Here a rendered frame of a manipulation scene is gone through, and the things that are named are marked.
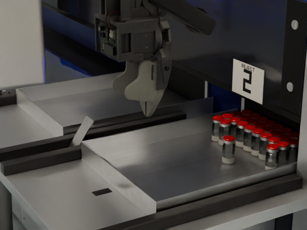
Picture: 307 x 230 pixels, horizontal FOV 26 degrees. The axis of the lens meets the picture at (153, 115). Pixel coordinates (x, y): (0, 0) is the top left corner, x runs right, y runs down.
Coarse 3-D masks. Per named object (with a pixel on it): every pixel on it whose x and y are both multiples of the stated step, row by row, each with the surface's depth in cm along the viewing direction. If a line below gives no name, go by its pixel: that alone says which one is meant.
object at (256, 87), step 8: (240, 64) 115; (248, 64) 114; (240, 72) 116; (256, 72) 112; (264, 72) 110; (240, 80) 116; (256, 80) 112; (232, 88) 119; (240, 88) 117; (248, 88) 115; (256, 88) 113; (248, 96) 115; (256, 96) 113
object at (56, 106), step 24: (120, 72) 156; (24, 96) 140; (48, 96) 148; (72, 96) 150; (96, 96) 150; (120, 96) 150; (168, 96) 150; (48, 120) 129; (72, 120) 135; (96, 120) 126; (120, 120) 129
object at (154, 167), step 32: (160, 128) 124; (192, 128) 128; (96, 160) 112; (128, 160) 117; (160, 160) 117; (192, 160) 117; (256, 160) 117; (128, 192) 103; (160, 192) 106; (192, 192) 99; (224, 192) 102
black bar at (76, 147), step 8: (48, 152) 116; (56, 152) 116; (64, 152) 116; (72, 152) 117; (80, 152) 118; (8, 160) 113; (16, 160) 113; (24, 160) 113; (32, 160) 113; (40, 160) 114; (48, 160) 115; (56, 160) 116; (64, 160) 116; (72, 160) 117; (8, 168) 111; (16, 168) 112; (24, 168) 113; (32, 168) 114
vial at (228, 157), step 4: (224, 144) 115; (228, 144) 114; (232, 144) 115; (224, 148) 115; (228, 148) 114; (232, 148) 114; (224, 152) 115; (228, 152) 115; (232, 152) 115; (224, 156) 115; (228, 156) 115; (232, 156) 115; (224, 160) 115; (228, 160) 115; (232, 160) 115
